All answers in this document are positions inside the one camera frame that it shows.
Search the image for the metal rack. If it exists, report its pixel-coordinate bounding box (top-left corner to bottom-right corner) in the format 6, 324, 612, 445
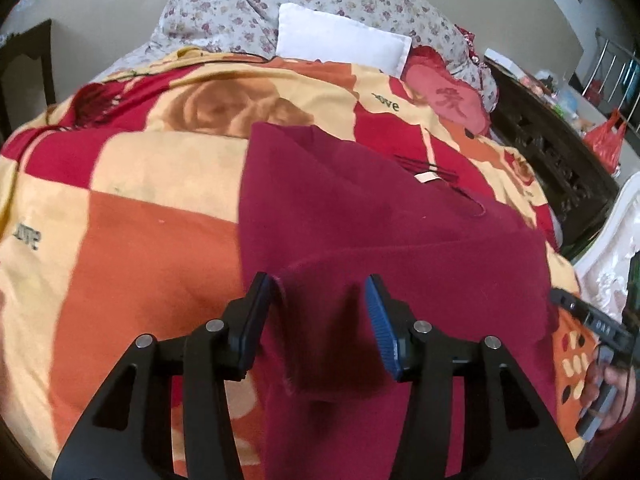
570, 30, 640, 136

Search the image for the person's right hand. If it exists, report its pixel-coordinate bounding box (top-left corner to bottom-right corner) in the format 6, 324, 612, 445
579, 359, 640, 432

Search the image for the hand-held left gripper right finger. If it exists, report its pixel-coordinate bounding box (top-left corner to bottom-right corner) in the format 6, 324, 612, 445
363, 274, 581, 480

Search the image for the maroon knit garment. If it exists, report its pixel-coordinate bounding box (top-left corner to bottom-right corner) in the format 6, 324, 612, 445
237, 121, 561, 480

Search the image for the red pillow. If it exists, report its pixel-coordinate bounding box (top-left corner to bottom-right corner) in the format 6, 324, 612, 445
402, 45, 493, 136

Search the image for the red orange printed blanket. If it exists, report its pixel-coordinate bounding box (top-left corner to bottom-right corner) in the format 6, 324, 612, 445
0, 47, 583, 480

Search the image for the red plastic bag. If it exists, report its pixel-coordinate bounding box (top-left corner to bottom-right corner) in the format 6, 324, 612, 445
582, 108, 628, 176

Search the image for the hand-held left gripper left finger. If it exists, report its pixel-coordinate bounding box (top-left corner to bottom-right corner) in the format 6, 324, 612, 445
52, 271, 273, 480

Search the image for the white pillow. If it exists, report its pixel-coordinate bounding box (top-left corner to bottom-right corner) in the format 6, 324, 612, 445
275, 2, 413, 79

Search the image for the dark carved wooden headboard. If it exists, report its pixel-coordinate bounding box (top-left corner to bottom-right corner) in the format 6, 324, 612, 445
482, 57, 621, 261

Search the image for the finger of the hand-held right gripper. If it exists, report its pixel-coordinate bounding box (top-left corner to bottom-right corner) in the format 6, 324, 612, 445
549, 287, 633, 347

